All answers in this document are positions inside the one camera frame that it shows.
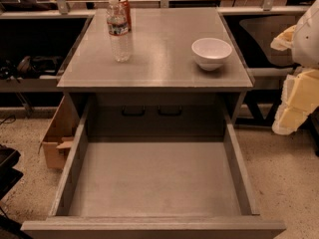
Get white gripper yellow padding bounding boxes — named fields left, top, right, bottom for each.
left=270, top=25, right=319, bottom=135

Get grey top drawer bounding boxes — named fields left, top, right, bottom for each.
left=22, top=97, right=286, bottom=239

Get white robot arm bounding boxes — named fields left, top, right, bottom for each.
left=270, top=0, right=319, bottom=135

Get grey drawer cabinet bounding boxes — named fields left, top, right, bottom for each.
left=58, top=8, right=253, bottom=119

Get white ceramic bowl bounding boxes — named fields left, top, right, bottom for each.
left=191, top=38, right=232, bottom=71

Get clear plastic water bottle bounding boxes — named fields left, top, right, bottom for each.
left=107, top=0, right=132, bottom=62

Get red soda can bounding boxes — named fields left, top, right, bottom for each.
left=119, top=0, right=132, bottom=30

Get brown cardboard box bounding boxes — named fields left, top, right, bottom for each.
left=42, top=97, right=80, bottom=169

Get black headphones on shelf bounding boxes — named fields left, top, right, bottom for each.
left=0, top=56, right=64, bottom=80

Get black chair base left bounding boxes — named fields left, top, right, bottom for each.
left=0, top=145, right=33, bottom=239

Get black floor cable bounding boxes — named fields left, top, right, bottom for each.
left=0, top=114, right=17, bottom=125

